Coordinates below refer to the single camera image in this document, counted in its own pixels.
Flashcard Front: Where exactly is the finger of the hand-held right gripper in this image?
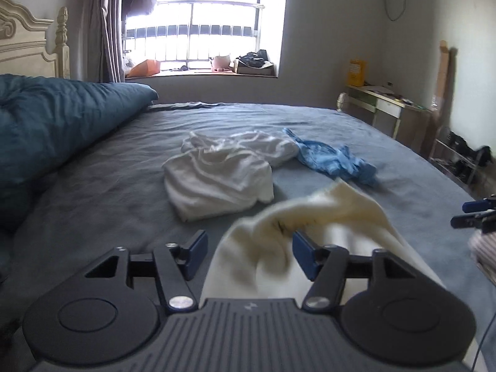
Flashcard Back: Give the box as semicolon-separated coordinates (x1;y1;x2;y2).
450;210;496;234
463;197;496;215

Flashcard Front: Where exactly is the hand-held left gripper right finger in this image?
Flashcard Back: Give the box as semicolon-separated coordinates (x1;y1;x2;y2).
292;230;417;312

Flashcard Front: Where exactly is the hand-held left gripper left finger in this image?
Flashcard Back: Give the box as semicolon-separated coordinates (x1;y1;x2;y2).
83;230;209;312

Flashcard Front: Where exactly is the cream fuzzy sweater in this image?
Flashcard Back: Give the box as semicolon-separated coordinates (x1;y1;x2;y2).
199;178;446;307

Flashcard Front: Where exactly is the box of dark clothes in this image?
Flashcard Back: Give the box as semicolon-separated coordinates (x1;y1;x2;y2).
233;50;277;76

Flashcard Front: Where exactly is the metal shoe rack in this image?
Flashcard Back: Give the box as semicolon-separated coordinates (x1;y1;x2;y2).
428;126;493;196

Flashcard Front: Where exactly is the crumpled white shirt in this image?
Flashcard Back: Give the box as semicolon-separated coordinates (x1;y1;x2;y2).
162;130;301;223

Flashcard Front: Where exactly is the crumpled blue garment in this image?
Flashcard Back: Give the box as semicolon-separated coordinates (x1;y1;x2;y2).
283;127;378;187

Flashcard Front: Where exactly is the bed with grey sheet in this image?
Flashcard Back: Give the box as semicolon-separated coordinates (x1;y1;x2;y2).
0;102;496;372

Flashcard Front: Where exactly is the wooden board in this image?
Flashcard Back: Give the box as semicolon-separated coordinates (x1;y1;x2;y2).
438;40;456;132

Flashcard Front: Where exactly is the white desk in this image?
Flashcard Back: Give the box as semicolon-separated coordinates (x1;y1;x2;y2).
346;83;431;152

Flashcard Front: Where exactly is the yellow box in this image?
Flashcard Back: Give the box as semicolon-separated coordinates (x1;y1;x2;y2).
349;59;367;86

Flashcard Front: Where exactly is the teal duvet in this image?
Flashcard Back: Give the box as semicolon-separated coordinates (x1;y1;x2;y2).
0;73;159;237

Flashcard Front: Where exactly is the orange bag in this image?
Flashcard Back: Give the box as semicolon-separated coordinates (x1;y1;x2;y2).
126;59;161;79

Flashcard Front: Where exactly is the pink pot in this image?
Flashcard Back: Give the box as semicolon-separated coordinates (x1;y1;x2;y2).
209;53;233;72

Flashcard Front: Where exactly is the window with metal grille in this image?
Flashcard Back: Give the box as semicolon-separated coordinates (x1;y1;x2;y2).
120;0;289;76

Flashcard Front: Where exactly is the grey curtain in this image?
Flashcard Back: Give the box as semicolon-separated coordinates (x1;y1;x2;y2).
81;0;126;84

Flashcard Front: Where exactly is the cream carved headboard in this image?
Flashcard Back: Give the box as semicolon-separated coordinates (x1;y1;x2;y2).
0;0;71;80

